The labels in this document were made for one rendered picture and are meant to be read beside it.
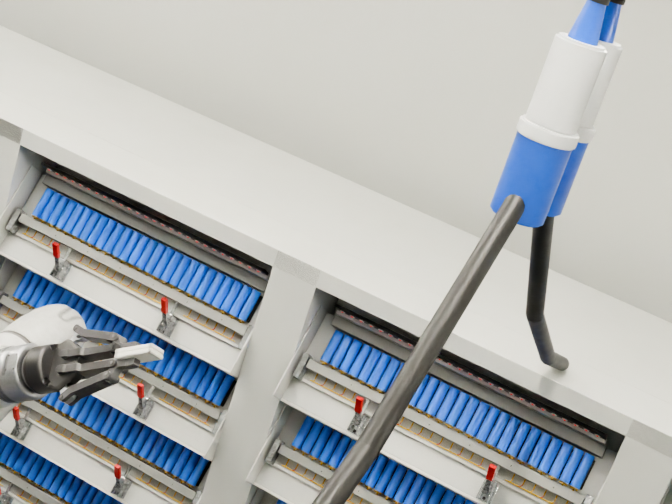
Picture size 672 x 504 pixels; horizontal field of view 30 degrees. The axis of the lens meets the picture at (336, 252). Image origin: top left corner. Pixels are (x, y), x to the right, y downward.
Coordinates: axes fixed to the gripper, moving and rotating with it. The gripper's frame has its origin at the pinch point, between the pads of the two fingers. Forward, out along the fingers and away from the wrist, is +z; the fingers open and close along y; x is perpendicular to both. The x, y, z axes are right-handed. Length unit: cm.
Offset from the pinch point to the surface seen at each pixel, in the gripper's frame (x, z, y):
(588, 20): -31, 81, 13
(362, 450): -30, 59, -30
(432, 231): 79, 4, 61
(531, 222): -20, 71, -2
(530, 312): 14, 56, 4
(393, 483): 69, 5, 1
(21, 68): 30, -80, 95
